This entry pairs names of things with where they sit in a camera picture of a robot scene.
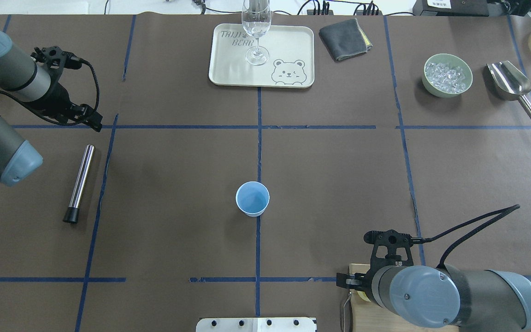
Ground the cream bear serving tray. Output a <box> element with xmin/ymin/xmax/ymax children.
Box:
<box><xmin>208</xmin><ymin>24</ymin><xmax>315</xmax><ymax>88</ymax></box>

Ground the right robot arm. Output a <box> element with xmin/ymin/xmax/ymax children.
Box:
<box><xmin>336</xmin><ymin>230</ymin><xmax>531</xmax><ymax>332</ymax></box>

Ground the grey folded cloth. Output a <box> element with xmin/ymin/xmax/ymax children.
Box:
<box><xmin>319</xmin><ymin>18</ymin><xmax>373</xmax><ymax>62</ymax></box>

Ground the black box with label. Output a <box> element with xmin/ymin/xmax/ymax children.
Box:
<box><xmin>412</xmin><ymin>0</ymin><xmax>489</xmax><ymax>17</ymax></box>

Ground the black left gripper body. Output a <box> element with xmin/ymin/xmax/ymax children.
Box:
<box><xmin>31</xmin><ymin>46</ymin><xmax>91</xmax><ymax>125</ymax></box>

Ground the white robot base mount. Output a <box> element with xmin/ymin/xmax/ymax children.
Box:
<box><xmin>195</xmin><ymin>317</ymin><xmax>318</xmax><ymax>332</ymax></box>

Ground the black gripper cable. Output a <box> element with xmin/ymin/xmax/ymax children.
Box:
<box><xmin>0</xmin><ymin>58</ymin><xmax>101</xmax><ymax>126</ymax></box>
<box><xmin>411</xmin><ymin>205</ymin><xmax>520</xmax><ymax>269</ymax></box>

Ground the black power strip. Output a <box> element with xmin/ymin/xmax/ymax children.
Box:
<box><xmin>297</xmin><ymin>0</ymin><xmax>382</xmax><ymax>16</ymax></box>

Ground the steel ice scoop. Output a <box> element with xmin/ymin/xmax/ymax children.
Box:
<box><xmin>486</xmin><ymin>60</ymin><xmax>531</xmax><ymax>120</ymax></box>

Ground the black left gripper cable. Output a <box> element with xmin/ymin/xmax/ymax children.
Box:
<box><xmin>0</xmin><ymin>58</ymin><xmax>101</xmax><ymax>126</ymax></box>

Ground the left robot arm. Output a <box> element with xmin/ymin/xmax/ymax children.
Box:
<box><xmin>0</xmin><ymin>30</ymin><xmax>102</xmax><ymax>187</ymax></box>

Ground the steel muddler black tip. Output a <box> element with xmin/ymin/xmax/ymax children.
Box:
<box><xmin>63</xmin><ymin>144</ymin><xmax>95</xmax><ymax>224</ymax></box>

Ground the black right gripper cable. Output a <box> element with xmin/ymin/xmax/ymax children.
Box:
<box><xmin>411</xmin><ymin>205</ymin><xmax>520</xmax><ymax>269</ymax></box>

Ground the light blue plastic cup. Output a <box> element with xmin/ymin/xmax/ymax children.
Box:
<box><xmin>235</xmin><ymin>181</ymin><xmax>270</xmax><ymax>217</ymax></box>

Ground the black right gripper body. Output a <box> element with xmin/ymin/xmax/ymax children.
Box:
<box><xmin>351</xmin><ymin>230</ymin><xmax>413</xmax><ymax>291</ymax></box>

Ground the clear wine glass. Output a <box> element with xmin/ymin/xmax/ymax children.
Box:
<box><xmin>242</xmin><ymin>0</ymin><xmax>272</xmax><ymax>66</ymax></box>

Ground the green bowl of ice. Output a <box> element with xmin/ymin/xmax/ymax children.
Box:
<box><xmin>421</xmin><ymin>54</ymin><xmax>473</xmax><ymax>98</ymax></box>

